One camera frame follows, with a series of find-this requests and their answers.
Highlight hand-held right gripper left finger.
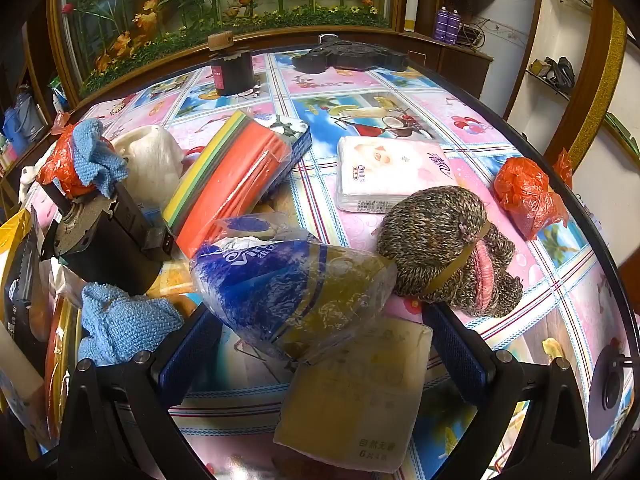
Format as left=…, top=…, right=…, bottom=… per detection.
left=57, top=305, right=223, bottom=480

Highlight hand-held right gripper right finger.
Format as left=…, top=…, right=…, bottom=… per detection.
left=422, top=302, right=593, bottom=480

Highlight blue towel cloth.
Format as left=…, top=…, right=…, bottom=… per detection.
left=70, top=119, right=130, bottom=198
left=77, top=282, right=185, bottom=367

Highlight blue gold toilet roll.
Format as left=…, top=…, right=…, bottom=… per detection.
left=190, top=214, right=398, bottom=363

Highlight yellow tray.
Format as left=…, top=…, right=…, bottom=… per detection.
left=0, top=207, right=83, bottom=443

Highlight white plastic bag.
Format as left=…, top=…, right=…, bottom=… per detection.
left=111, top=124, right=183, bottom=206

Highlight beige tissue pack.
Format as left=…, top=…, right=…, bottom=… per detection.
left=272, top=317, right=435, bottom=473

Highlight black round disc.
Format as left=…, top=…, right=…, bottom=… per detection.
left=587, top=342, right=633, bottom=441

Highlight red plastic bag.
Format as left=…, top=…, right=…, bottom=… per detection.
left=37, top=124, right=103, bottom=200
left=492, top=149, right=575, bottom=241

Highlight coloured paper pack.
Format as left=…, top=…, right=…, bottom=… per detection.
left=162, top=109, right=293, bottom=260

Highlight white pink tissue pack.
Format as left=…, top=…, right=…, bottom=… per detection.
left=336, top=135, right=453, bottom=212

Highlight blue box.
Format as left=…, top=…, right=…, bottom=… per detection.
left=260, top=114, right=312, bottom=181

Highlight printed tablecloth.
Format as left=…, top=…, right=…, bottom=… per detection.
left=22, top=47, right=633, bottom=480

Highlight blue thermos jug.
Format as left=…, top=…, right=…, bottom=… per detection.
left=2, top=92, right=46, bottom=156

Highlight dark jar with wooden lid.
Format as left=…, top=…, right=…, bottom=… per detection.
left=207, top=32, right=256, bottom=97

